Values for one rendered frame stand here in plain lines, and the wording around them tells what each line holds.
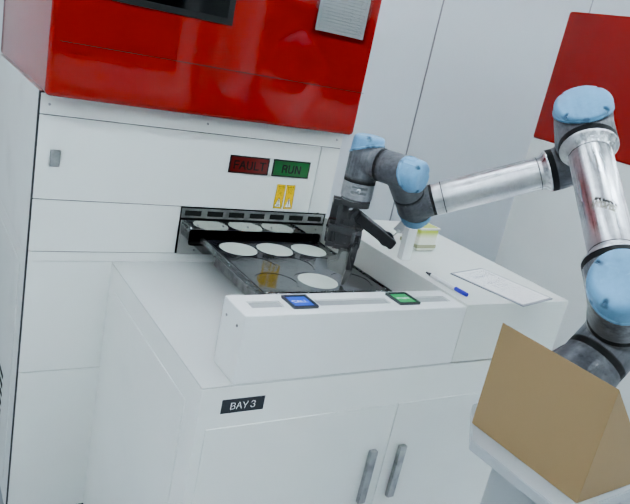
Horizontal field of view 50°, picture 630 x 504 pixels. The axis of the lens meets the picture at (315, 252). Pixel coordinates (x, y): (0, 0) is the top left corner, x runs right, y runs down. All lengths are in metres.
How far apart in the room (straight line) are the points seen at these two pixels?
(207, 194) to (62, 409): 0.69
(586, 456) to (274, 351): 0.56
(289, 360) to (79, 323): 0.70
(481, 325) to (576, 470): 0.48
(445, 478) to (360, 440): 0.35
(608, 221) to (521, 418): 0.39
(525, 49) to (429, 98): 0.77
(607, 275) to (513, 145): 3.44
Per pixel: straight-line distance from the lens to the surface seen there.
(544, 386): 1.24
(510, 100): 4.53
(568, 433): 1.23
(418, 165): 1.48
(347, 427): 1.49
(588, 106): 1.48
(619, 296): 1.23
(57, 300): 1.79
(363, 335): 1.38
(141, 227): 1.77
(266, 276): 1.61
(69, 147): 1.67
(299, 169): 1.90
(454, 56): 4.14
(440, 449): 1.73
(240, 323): 1.23
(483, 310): 1.59
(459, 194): 1.58
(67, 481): 2.09
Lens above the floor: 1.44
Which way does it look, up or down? 17 degrees down
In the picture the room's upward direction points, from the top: 12 degrees clockwise
